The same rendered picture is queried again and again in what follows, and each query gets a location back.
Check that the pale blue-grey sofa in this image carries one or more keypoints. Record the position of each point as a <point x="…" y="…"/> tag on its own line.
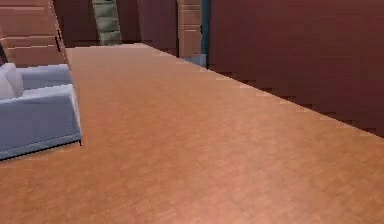
<point x="40" y="116"/>

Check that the tan panelled room door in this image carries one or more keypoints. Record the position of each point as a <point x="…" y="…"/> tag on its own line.
<point x="189" y="28"/>

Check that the olive green panelled door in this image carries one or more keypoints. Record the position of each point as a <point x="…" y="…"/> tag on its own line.
<point x="107" y="21"/>

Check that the brown panelled room door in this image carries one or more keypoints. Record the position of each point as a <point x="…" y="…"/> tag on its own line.
<point x="28" y="31"/>

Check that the white cushion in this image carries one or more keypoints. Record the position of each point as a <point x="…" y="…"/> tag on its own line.
<point x="8" y="81"/>

